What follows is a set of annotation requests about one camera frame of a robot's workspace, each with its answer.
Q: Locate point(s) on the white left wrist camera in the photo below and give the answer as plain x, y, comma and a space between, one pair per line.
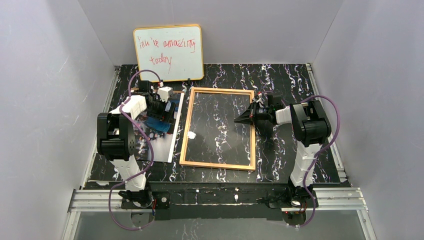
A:
164, 93

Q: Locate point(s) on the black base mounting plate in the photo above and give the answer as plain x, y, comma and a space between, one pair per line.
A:
221, 212

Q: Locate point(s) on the clear plastic cover sheet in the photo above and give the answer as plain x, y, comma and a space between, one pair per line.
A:
213, 137

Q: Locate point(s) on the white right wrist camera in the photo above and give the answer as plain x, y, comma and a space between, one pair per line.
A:
258, 99

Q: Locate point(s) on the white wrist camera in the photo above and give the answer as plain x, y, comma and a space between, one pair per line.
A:
258, 99
164, 93

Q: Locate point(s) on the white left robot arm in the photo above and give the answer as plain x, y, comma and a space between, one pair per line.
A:
116, 139

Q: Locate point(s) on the aluminium front rail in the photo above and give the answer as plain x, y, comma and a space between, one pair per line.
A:
342, 198

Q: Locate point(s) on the orange rimmed whiteboard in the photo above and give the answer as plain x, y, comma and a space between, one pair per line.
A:
175, 53

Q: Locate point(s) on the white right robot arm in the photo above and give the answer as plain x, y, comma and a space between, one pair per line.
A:
310, 125

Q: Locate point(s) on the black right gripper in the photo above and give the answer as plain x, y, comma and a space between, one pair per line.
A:
254, 113

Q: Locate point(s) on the light wooden picture frame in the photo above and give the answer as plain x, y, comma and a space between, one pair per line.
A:
182, 160

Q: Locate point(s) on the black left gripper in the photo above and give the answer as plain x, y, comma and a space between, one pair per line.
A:
160, 110

